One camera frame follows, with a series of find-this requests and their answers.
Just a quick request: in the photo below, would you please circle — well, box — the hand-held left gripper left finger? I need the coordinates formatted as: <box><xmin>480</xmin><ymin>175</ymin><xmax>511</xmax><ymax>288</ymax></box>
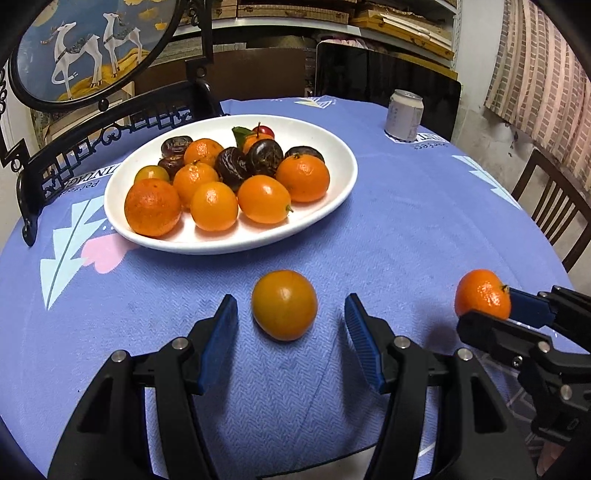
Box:
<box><xmin>48</xmin><ymin>294</ymin><xmax>239</xmax><ymax>480</ymax></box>

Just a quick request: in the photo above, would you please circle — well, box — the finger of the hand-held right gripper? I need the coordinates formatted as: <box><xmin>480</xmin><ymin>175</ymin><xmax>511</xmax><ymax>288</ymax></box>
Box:
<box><xmin>457</xmin><ymin>310</ymin><xmax>591</xmax><ymax>446</ymax></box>
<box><xmin>505</xmin><ymin>285</ymin><xmax>591</xmax><ymax>356</ymax></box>

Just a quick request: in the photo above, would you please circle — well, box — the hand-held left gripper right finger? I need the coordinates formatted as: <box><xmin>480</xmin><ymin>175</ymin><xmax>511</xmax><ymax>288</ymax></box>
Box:
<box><xmin>344</xmin><ymin>293</ymin><xmax>539</xmax><ymax>480</ymax></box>

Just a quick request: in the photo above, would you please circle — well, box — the yellow-orange round fruit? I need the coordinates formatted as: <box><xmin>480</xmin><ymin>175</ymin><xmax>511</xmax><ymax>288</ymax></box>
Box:
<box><xmin>251</xmin><ymin>270</ymin><xmax>319</xmax><ymax>342</ymax></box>
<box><xmin>134</xmin><ymin>165</ymin><xmax>171</xmax><ymax>184</ymax></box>

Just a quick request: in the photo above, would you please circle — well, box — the white oval plate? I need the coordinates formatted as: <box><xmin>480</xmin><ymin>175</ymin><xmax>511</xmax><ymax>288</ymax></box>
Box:
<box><xmin>104</xmin><ymin>114</ymin><xmax>359</xmax><ymax>255</ymax></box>

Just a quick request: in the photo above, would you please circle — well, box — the smooth orange fruit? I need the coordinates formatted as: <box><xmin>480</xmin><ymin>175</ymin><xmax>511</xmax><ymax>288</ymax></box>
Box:
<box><xmin>237</xmin><ymin>175</ymin><xmax>294</xmax><ymax>225</ymax></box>
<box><xmin>190</xmin><ymin>181</ymin><xmax>240</xmax><ymax>232</ymax></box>

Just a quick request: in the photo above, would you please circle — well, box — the large rough orange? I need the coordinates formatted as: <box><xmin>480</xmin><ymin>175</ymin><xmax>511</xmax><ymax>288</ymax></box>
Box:
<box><xmin>124</xmin><ymin>178</ymin><xmax>182</xmax><ymax>239</ymax></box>

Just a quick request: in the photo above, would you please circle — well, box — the dark brown wrinkled fruit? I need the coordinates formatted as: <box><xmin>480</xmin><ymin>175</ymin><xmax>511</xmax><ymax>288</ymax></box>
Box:
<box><xmin>214</xmin><ymin>147</ymin><xmax>253</xmax><ymax>193</ymax></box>
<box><xmin>157</xmin><ymin>155</ymin><xmax>186</xmax><ymax>181</ymax></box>
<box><xmin>160</xmin><ymin>136</ymin><xmax>194</xmax><ymax>158</ymax></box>
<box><xmin>246</xmin><ymin>138</ymin><xmax>284</xmax><ymax>179</ymax></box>
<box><xmin>284</xmin><ymin>145</ymin><xmax>326</xmax><ymax>165</ymax></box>

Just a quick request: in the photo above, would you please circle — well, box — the wooden chair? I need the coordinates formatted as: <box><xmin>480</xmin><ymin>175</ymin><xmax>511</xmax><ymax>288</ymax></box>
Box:
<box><xmin>510</xmin><ymin>148</ymin><xmax>591</xmax><ymax>273</ymax></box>

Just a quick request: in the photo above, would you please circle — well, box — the mandarin orange with leaf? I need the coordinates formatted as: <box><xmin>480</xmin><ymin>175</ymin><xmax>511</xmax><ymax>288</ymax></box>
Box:
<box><xmin>232</xmin><ymin>126</ymin><xmax>263</xmax><ymax>154</ymax></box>

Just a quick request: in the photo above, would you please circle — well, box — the pale drink can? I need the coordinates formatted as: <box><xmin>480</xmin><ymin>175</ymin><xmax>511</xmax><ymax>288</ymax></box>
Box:
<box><xmin>385</xmin><ymin>90</ymin><xmax>424</xmax><ymax>143</ymax></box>

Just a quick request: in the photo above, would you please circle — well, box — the brick pattern curtain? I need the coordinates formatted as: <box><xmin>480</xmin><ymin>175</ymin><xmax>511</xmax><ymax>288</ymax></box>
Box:
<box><xmin>482</xmin><ymin>0</ymin><xmax>591</xmax><ymax>185</ymax></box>

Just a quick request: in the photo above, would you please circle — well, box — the brown cardboard box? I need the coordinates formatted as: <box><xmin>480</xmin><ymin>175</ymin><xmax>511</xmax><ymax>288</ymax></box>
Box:
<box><xmin>134</xmin><ymin>46</ymin><xmax>308</xmax><ymax>100</ymax></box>

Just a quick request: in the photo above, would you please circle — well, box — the shelf with wooden boards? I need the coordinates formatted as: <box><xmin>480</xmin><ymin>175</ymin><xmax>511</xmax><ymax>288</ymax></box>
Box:
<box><xmin>175</xmin><ymin>0</ymin><xmax>462</xmax><ymax>79</ymax></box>

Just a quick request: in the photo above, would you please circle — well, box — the black framed round deer screen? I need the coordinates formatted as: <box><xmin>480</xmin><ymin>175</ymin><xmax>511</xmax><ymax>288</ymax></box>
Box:
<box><xmin>0</xmin><ymin>0</ymin><xmax>232</xmax><ymax>247</ymax></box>

